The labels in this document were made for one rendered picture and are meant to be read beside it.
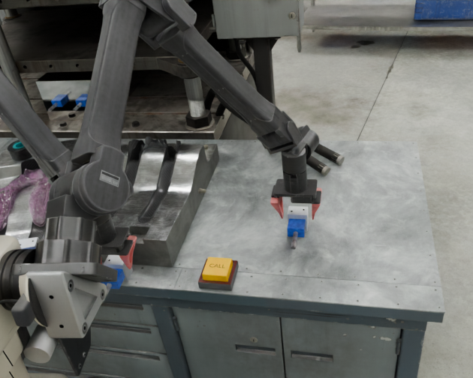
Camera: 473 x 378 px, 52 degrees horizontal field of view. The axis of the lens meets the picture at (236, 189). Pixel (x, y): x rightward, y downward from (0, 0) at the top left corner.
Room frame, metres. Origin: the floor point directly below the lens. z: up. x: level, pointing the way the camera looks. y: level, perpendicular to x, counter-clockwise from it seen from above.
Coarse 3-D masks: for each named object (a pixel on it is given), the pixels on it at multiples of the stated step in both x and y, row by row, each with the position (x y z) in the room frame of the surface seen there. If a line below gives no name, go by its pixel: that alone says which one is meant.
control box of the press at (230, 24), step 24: (216, 0) 1.74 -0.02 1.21; (240, 0) 1.71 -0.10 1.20; (264, 0) 1.69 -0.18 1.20; (288, 0) 1.67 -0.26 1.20; (216, 24) 1.74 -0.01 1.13; (240, 24) 1.72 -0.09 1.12; (264, 24) 1.69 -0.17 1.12; (288, 24) 1.67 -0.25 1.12; (240, 48) 1.86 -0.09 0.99; (264, 48) 1.74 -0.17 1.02; (264, 72) 1.75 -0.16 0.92; (264, 96) 1.75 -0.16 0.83
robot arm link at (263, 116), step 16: (176, 0) 0.92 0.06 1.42; (176, 16) 0.90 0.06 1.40; (192, 16) 0.93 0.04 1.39; (176, 32) 0.91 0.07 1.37; (192, 32) 0.94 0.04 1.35; (176, 48) 0.93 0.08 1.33; (192, 48) 0.92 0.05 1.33; (208, 48) 0.95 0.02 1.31; (192, 64) 0.93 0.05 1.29; (208, 64) 0.93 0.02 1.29; (224, 64) 0.96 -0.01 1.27; (208, 80) 0.94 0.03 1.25; (224, 80) 0.93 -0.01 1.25; (240, 80) 0.96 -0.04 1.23; (224, 96) 0.95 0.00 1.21; (240, 96) 0.94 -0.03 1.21; (256, 96) 0.97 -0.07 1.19; (240, 112) 0.96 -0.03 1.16; (256, 112) 0.95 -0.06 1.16; (272, 112) 0.96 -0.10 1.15; (256, 128) 0.96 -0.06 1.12; (272, 128) 0.95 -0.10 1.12; (272, 144) 0.97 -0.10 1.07
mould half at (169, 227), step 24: (168, 144) 1.41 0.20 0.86; (192, 144) 1.39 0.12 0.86; (216, 144) 1.37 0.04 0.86; (144, 168) 1.19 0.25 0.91; (192, 168) 1.15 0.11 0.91; (144, 192) 1.11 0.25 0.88; (168, 192) 1.10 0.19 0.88; (192, 192) 1.10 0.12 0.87; (120, 216) 1.01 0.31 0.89; (168, 216) 0.99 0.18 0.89; (192, 216) 1.07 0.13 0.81; (144, 240) 0.91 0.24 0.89; (168, 240) 0.90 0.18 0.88; (144, 264) 0.91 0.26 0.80; (168, 264) 0.89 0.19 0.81
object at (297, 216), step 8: (288, 208) 0.99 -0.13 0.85; (296, 208) 0.99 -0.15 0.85; (304, 208) 0.98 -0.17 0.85; (288, 216) 0.97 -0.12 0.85; (296, 216) 0.96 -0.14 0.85; (304, 216) 0.96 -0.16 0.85; (288, 224) 0.94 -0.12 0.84; (296, 224) 0.94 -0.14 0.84; (304, 224) 0.94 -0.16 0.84; (288, 232) 0.93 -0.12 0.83; (296, 232) 0.92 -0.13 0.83; (304, 232) 0.92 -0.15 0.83; (296, 240) 0.89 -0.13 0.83
